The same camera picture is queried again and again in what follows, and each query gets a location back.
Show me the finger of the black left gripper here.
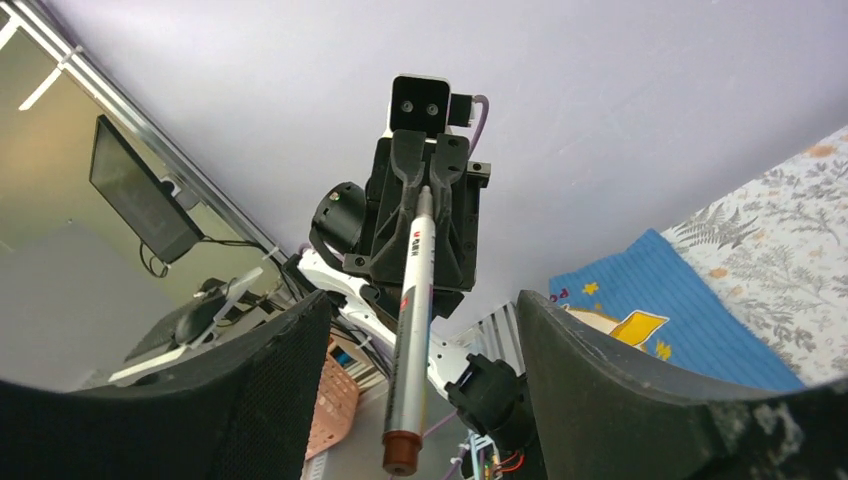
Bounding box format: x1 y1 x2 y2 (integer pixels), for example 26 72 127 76
371 130 426 265
428 133 472 265

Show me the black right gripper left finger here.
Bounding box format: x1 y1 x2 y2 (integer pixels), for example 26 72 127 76
1 291 332 479

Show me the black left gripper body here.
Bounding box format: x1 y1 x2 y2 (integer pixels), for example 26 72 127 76
343 135 491 292

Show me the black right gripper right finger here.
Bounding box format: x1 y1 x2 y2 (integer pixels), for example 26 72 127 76
516 290 847 479

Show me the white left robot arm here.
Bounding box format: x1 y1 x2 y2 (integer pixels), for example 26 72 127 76
296 131 536 453

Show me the orange plastic basket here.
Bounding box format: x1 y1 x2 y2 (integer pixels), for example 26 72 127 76
305 340 360 460

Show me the blue Pikachu cloth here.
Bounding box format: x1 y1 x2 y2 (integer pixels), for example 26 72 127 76
549 230 803 391

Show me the floral patterned table mat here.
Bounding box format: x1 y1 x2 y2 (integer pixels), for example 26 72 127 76
662 128 847 385

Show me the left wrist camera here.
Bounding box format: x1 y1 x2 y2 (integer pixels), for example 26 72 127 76
387 74 474 139

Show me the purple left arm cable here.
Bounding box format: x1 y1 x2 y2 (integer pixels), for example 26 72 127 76
467 94 492 160

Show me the black wall monitor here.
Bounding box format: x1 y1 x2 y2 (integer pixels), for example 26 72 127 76
89 114 204 264

